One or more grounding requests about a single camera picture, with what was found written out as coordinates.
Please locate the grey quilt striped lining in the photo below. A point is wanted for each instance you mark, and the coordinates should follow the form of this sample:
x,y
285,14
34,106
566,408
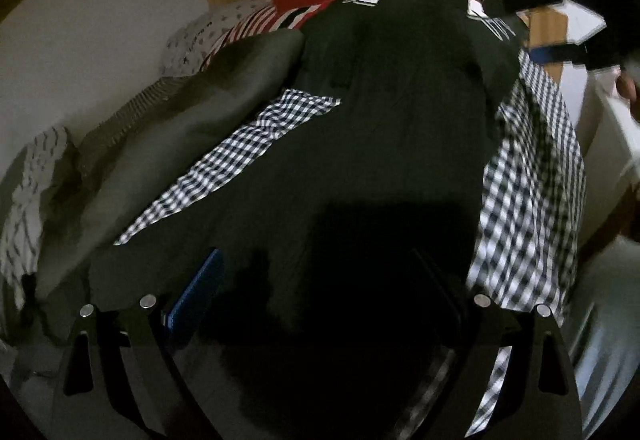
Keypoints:
x,y
27,191

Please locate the white dotted pillow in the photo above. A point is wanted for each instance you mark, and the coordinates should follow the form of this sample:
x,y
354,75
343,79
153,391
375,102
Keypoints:
x,y
186,50

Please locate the right leg grey trousers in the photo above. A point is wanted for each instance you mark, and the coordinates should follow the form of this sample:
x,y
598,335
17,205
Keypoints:
x,y
601,331

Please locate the olive grey blanket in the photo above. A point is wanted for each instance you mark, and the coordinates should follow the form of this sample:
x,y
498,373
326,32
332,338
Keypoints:
x,y
93,210

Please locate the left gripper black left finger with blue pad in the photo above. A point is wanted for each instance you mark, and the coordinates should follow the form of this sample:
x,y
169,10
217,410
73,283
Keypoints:
x,y
119,379

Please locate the large black jacket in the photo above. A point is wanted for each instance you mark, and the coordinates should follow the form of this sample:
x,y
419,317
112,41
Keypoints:
x,y
346,244

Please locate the black white checkered bedsheet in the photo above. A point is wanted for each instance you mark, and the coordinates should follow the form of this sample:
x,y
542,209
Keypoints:
x,y
526,242

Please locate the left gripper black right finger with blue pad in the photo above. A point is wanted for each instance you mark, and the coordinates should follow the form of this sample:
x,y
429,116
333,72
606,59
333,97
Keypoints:
x,y
538,398

